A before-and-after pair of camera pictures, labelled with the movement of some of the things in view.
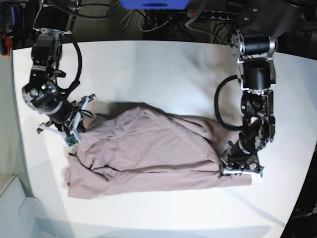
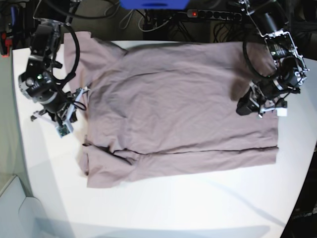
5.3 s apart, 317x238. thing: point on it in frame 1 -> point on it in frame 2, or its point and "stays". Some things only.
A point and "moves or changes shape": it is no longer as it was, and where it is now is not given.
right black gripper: [237, 155] -> [267, 88]
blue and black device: [18, 18] stays
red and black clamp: [6, 43] stays
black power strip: [210, 14] stays
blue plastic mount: [154, 4] stays
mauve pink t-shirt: [145, 149] moves or changes shape
